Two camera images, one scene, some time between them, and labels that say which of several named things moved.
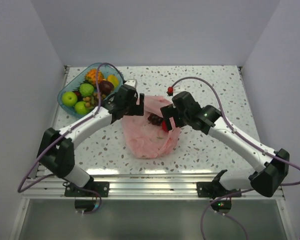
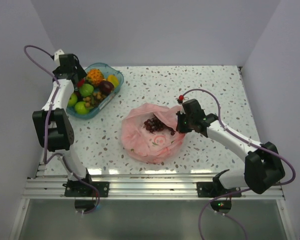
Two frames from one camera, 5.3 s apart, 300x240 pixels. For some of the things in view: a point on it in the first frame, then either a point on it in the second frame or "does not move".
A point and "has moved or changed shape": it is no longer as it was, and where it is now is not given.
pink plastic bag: (145, 140) has moved or changed shape
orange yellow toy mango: (113, 79) does not move
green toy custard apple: (86, 89) does not move
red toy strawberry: (164, 126) to (80, 83)
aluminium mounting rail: (137, 186) does not move
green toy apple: (80, 108) does not move
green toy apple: (69, 99) does not move
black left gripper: (138, 109) to (81, 73)
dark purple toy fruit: (106, 87) does not move
